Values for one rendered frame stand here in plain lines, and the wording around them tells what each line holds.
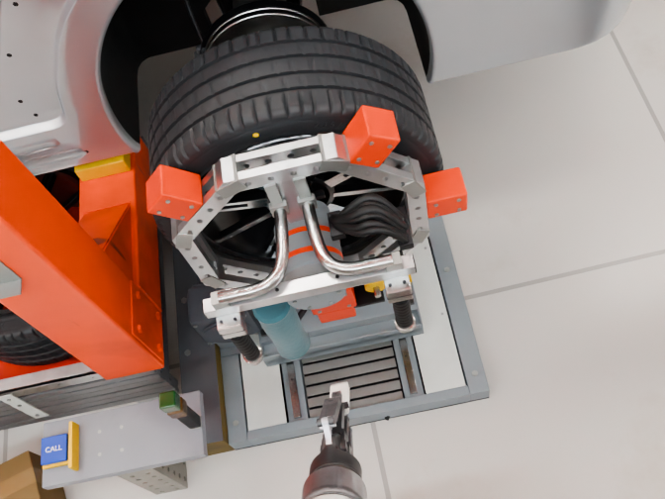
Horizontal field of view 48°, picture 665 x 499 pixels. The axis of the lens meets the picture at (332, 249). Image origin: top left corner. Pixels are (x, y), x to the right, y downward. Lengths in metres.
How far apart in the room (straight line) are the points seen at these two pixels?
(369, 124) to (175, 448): 1.01
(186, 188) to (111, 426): 0.81
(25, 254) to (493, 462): 1.45
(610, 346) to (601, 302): 0.15
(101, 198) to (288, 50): 0.79
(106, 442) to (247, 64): 1.06
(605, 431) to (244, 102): 1.46
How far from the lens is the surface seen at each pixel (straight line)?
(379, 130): 1.39
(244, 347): 1.57
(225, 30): 1.88
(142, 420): 2.04
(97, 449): 2.07
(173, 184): 1.48
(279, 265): 1.44
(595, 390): 2.40
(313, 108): 1.43
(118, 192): 2.08
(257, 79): 1.49
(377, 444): 2.33
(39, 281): 1.54
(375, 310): 2.22
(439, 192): 1.62
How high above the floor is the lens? 2.26
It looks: 61 degrees down
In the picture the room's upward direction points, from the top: 19 degrees counter-clockwise
